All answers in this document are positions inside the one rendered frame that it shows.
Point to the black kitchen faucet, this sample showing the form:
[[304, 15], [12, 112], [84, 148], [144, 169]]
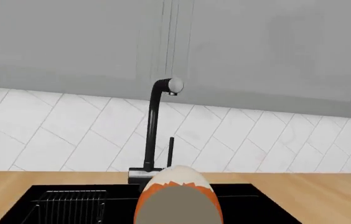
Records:
[[152, 130]]

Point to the black kitchen sink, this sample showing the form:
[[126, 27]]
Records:
[[244, 205]]

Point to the grey wall cabinet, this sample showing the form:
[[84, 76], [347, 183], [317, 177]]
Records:
[[175, 46]]

